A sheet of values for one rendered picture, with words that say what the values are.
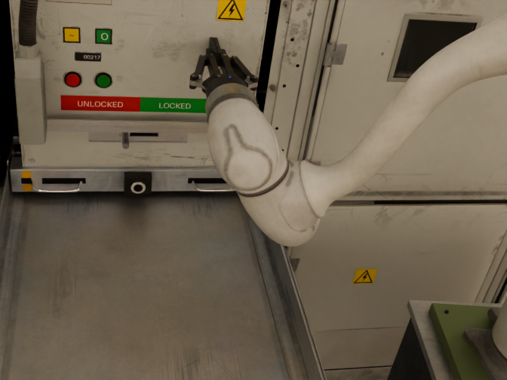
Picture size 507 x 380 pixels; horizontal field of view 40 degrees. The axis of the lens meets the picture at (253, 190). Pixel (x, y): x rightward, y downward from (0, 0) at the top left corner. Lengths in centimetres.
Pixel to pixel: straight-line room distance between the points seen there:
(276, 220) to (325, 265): 73
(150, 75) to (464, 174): 84
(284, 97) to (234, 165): 54
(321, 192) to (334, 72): 44
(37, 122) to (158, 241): 35
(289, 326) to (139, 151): 51
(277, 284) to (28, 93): 61
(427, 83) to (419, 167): 72
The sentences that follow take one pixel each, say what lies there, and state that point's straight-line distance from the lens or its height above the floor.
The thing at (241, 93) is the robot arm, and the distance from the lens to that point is 118.
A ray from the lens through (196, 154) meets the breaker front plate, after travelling 157.
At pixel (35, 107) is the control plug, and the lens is 137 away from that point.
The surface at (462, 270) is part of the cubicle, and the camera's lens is 208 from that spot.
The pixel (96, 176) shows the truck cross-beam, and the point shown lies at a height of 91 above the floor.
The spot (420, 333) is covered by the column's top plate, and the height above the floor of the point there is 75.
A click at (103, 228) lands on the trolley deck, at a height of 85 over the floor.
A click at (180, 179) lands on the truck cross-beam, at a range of 159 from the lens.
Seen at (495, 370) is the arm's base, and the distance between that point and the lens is 150.
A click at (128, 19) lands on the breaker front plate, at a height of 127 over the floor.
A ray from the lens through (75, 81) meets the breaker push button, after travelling 145.
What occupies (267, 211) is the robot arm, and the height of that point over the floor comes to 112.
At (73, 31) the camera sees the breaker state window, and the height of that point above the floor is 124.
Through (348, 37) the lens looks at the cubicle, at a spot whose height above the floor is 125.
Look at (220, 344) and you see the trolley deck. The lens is 131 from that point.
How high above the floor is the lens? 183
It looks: 36 degrees down
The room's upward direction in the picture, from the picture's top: 9 degrees clockwise
